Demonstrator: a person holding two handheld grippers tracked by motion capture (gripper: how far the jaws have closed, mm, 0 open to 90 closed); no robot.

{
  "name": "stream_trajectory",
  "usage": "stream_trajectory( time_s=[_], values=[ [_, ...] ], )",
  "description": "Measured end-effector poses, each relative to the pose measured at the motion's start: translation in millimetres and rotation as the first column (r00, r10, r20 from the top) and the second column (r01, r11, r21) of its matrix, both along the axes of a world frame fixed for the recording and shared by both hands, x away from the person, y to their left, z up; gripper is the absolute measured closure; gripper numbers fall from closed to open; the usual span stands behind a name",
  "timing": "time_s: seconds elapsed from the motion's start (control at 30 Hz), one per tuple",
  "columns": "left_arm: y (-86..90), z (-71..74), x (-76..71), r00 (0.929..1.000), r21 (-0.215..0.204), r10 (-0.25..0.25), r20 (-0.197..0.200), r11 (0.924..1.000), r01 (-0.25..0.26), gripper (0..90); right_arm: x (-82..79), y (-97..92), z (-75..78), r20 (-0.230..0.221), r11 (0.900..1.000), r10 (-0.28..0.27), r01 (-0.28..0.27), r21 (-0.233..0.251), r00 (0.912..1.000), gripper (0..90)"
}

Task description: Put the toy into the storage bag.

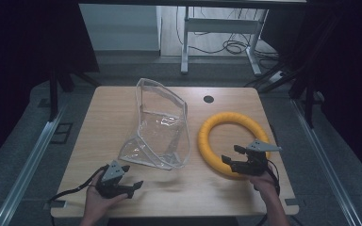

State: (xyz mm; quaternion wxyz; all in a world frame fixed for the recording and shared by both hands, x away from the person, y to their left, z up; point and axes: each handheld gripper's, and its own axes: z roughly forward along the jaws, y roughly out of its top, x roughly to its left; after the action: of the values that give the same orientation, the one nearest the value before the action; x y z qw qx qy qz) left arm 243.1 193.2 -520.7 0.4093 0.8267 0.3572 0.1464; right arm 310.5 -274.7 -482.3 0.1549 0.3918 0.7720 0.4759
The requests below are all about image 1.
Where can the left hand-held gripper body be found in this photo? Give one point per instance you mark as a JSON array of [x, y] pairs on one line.
[[109, 185]]

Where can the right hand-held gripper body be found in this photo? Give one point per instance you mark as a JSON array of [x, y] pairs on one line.
[[252, 164]]

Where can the transparent plastic bag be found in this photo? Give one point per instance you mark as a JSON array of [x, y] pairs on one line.
[[161, 132]]

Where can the person's left hand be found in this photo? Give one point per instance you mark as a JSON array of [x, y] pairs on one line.
[[98, 202]]

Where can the person's right hand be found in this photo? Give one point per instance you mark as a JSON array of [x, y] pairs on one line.
[[263, 183]]

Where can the black round table grommet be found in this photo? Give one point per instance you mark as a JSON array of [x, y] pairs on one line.
[[208, 99]]

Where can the white power strip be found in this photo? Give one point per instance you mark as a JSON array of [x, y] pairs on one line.
[[276, 76]]

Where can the black metal stand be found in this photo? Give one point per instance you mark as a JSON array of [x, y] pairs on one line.
[[309, 103], [53, 94]]

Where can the dark curtain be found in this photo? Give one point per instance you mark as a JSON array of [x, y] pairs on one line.
[[352, 78], [19, 62]]

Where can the black floor socket frame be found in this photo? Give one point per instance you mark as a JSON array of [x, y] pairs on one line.
[[62, 133]]

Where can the aluminium floor rail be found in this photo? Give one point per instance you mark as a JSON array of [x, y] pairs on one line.
[[28, 163], [326, 163]]

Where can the white metal desk frame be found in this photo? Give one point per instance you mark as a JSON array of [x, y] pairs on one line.
[[220, 25]]

